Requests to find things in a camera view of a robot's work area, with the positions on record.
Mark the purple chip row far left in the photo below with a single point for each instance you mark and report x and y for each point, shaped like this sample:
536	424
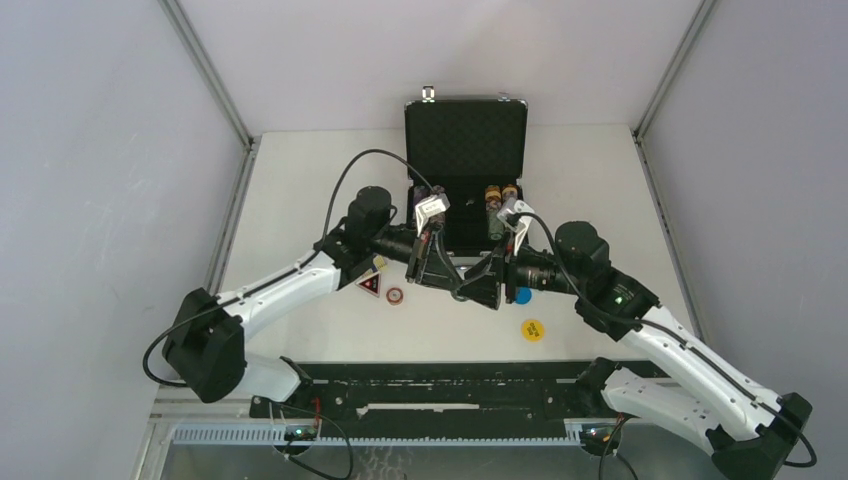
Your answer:
419	193

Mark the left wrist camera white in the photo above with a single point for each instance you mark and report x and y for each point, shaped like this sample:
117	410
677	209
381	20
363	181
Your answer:
431	209

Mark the red black triangular button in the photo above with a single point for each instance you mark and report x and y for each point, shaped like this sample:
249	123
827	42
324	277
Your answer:
371	283

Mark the green orange chip row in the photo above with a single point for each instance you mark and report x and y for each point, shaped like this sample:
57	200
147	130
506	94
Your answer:
493	204

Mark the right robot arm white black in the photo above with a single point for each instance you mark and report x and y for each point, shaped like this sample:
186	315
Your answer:
747	429

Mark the playing card deck box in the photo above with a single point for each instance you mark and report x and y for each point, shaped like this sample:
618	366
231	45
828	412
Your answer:
379	263

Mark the yellow round button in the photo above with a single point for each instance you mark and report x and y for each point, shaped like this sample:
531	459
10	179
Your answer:
533	330

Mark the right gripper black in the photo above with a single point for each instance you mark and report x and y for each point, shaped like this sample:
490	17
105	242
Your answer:
483	284

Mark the black aluminium poker case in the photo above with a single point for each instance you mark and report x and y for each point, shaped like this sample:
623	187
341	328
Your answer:
465	143

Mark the blue round button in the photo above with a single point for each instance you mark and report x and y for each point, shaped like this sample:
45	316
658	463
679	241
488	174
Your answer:
523	295

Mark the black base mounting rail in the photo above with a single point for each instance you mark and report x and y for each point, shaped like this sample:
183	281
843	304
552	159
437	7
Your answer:
452	401

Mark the red white poker chip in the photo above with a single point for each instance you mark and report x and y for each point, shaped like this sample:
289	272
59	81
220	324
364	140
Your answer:
395	296

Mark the yellow chip row far right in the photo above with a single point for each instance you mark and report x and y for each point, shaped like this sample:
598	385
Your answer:
509	193

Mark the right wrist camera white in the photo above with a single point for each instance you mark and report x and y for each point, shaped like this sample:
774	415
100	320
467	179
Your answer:
517	215

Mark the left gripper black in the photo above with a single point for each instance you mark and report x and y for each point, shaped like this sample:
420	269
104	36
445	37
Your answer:
429	263

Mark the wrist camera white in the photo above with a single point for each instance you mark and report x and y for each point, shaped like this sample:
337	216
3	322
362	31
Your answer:
431	209
517	215

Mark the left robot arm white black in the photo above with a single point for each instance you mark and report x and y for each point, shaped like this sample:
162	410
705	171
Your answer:
206	345

